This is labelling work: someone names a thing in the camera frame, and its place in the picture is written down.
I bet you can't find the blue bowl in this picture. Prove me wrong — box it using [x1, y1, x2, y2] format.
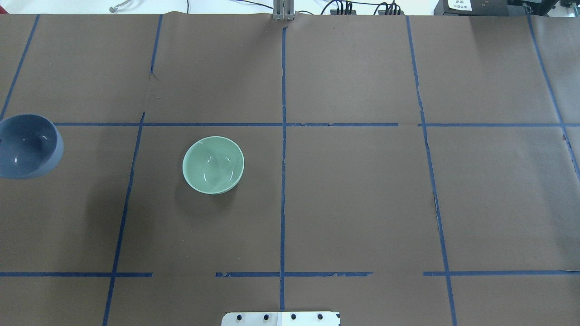
[0, 114, 64, 179]

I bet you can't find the green bowl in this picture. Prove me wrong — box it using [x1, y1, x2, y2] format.
[182, 136, 245, 195]

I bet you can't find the aluminium frame post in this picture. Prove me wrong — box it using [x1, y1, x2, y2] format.
[273, 0, 296, 21]

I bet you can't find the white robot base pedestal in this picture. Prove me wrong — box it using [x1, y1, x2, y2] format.
[220, 311, 341, 326]

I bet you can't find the black control box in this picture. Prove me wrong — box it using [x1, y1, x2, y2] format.
[433, 0, 527, 16]

